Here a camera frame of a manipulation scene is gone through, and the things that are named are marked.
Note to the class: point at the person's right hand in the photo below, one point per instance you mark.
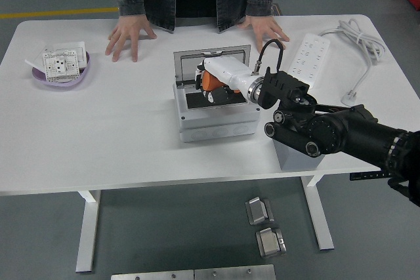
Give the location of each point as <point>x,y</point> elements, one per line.
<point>129,31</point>

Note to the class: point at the person's left hand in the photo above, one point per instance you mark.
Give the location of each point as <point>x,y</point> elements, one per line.
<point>262,27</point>

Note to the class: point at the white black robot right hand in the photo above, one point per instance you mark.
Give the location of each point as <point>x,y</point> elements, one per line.
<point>229,70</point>

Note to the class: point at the orange cylinder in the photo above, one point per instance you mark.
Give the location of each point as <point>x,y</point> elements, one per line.
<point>208,81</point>

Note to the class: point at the grey junction box with lid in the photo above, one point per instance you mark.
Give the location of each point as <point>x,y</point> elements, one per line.
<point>216,122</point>

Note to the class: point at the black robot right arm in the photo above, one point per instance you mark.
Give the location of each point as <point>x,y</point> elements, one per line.
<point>344,132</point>

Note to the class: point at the grey cube with round hole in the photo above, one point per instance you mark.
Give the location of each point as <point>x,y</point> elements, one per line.
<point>295,160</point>

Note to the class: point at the brown floor sign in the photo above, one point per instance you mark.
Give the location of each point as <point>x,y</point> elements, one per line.
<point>278,9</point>

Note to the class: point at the white power strip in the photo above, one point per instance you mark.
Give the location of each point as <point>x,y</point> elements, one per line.
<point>311,50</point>

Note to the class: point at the purple plastic bowl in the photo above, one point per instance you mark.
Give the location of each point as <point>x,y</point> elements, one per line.
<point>65,84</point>

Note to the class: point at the white socket panel with holes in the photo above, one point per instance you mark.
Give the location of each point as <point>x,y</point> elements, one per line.
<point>52,67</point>

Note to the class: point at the small metal block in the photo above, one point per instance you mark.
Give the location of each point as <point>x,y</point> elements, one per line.
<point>269,244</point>
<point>257,211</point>

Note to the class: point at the black table control panel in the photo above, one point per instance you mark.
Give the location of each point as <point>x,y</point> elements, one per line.
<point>364,175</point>

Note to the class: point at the white table leg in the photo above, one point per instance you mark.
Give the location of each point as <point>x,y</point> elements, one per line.
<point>87,234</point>
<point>320,224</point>

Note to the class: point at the grey metal plate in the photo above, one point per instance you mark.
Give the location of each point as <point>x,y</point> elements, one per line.
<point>233,273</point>
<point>151,276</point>

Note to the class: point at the plain white switch panel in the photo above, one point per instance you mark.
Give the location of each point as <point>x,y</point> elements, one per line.
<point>70,45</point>

